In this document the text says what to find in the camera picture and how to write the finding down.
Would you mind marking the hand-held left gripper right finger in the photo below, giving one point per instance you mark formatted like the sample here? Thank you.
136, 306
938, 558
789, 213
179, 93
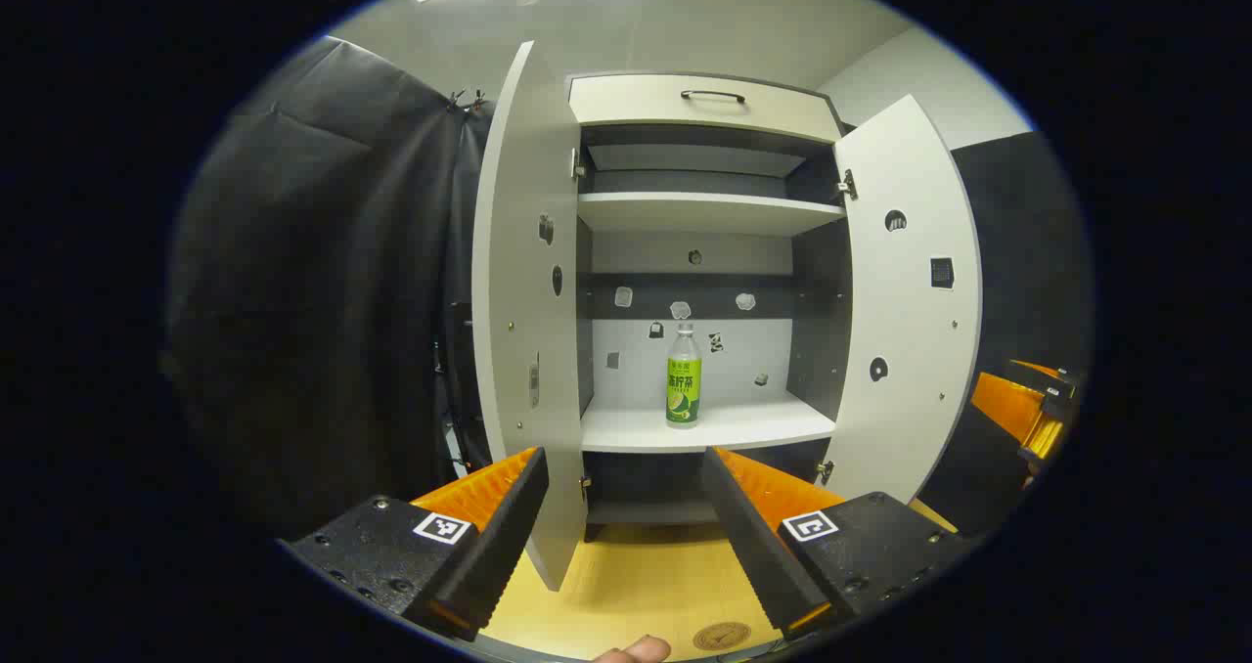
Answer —
748, 536

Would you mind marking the black backdrop cloth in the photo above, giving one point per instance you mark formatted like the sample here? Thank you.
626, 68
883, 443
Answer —
313, 282
1027, 252

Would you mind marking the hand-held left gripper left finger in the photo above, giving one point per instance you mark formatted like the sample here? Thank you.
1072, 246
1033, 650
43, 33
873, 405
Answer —
509, 526

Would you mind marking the green label bottle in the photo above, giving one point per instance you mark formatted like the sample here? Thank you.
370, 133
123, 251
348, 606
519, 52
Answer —
684, 389

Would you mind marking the white cabinet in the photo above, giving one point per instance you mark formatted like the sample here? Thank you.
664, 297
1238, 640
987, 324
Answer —
704, 215

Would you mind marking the white cabinet door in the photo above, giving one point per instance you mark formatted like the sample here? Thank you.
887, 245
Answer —
518, 301
910, 301

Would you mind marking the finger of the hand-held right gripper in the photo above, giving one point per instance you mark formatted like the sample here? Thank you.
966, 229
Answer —
1007, 404
1037, 369

